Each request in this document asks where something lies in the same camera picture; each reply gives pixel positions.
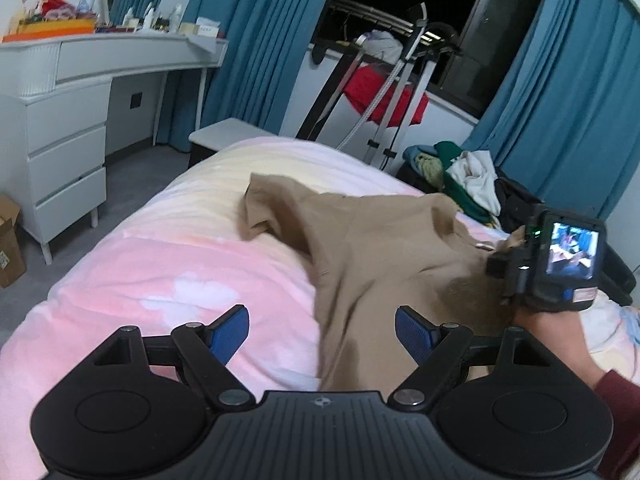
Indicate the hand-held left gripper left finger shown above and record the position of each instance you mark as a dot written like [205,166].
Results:
[231,332]

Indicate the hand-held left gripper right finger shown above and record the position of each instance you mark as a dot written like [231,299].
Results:
[412,332]

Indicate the tan t-shirt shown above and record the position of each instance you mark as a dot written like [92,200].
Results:
[380,260]

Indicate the person's right forearm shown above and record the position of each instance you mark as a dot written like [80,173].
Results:
[555,340]

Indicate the pink bed blanket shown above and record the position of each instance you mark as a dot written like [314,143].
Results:
[150,270]

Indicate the green garment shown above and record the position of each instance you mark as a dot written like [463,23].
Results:
[462,190]

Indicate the white garment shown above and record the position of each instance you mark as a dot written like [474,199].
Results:
[477,175]

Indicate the yellow-green knitted cloth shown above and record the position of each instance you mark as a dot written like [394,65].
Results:
[429,167]

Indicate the white bench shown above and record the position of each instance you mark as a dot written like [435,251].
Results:
[225,132]

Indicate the teal curtain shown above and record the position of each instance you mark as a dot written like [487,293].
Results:
[260,50]
[560,85]

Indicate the cardboard box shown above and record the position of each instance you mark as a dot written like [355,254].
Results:
[10,245]

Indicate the folding drying rack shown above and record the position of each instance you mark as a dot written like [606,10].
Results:
[410,80]

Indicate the red cloth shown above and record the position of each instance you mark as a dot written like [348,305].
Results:
[370,87]

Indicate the white dressing table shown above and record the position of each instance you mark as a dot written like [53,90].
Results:
[65,125]

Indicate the grey white cloth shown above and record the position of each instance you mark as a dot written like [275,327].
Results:
[387,45]

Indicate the white cosmetics box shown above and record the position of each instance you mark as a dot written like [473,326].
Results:
[207,27]

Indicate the small white bottle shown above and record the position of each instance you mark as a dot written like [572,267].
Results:
[129,16]
[178,15]
[149,15]

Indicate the orange tray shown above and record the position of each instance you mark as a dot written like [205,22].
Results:
[50,30]

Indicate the red and pink fabric items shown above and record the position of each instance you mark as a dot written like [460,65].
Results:
[52,4]

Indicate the black wall outlet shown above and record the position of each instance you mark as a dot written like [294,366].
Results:
[135,100]

